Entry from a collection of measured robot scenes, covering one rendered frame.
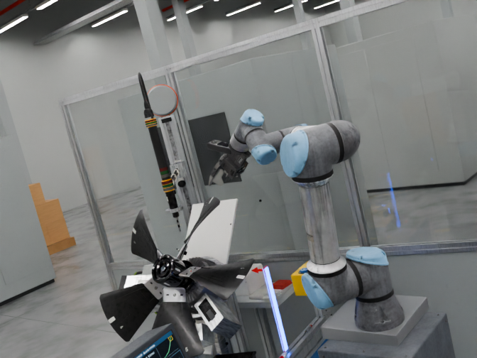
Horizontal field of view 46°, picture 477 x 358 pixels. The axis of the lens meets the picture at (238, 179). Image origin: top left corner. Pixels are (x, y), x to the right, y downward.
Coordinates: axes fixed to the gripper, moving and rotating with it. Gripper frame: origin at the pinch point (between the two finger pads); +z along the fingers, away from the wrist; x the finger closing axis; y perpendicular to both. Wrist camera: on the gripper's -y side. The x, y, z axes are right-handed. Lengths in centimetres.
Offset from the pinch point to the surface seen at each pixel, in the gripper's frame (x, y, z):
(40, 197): 298, -425, 644
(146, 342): -75, 38, -15
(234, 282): -16.2, 33.0, 16.0
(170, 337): -67, 41, -13
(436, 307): 61, 95, 24
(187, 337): -31, 34, 40
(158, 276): -24.0, 7.8, 38.5
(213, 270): -13.0, 22.3, 24.5
